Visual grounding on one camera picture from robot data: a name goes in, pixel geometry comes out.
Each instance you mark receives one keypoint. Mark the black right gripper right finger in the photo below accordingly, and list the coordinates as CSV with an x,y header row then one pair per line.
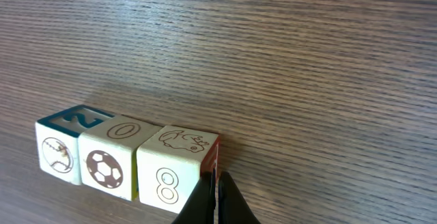
x,y
232,207

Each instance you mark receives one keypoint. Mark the yellow soccer ball J block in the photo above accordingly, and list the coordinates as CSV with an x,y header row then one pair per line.
x,y
108,155

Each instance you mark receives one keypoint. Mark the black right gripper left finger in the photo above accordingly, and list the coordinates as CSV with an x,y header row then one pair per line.
x,y
199,207

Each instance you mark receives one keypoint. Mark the green N letter block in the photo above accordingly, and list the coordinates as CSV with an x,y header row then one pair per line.
x,y
171,162

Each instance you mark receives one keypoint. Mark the red 6 baseball block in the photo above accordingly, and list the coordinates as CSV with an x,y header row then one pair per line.
x,y
57,140

